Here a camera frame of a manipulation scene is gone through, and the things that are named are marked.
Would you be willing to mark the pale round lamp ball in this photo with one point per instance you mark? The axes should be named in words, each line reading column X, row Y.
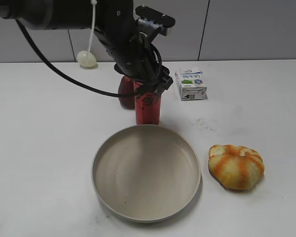
column 86, row 59

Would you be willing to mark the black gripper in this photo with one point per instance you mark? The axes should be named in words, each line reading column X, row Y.
column 134, row 55

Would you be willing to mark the beige round plate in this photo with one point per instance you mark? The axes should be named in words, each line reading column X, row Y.
column 146, row 173

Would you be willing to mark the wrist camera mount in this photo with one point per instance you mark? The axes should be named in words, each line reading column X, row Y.
column 151, row 19

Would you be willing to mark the red cola can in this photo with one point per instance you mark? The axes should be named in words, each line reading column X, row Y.
column 147, row 108

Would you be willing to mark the small milk carton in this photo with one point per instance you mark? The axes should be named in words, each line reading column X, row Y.
column 190, row 84

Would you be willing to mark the white cable tie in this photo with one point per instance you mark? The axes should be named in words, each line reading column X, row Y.
column 93, row 3

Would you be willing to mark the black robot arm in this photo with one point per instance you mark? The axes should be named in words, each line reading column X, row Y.
column 65, row 15

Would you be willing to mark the orange striped bread bun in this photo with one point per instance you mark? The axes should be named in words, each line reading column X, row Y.
column 235, row 167

